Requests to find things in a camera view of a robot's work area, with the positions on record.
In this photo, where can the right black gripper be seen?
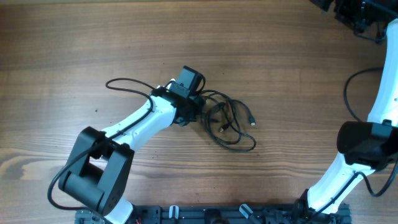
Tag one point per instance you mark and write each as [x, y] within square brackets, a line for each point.
[340, 10]

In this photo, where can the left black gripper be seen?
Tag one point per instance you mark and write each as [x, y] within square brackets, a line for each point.
[199, 102]

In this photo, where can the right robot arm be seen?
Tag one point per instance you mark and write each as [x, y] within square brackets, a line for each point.
[364, 147]

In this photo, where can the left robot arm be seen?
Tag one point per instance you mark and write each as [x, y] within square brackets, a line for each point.
[98, 166]

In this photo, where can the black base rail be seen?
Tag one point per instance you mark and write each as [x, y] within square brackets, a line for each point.
[277, 214]

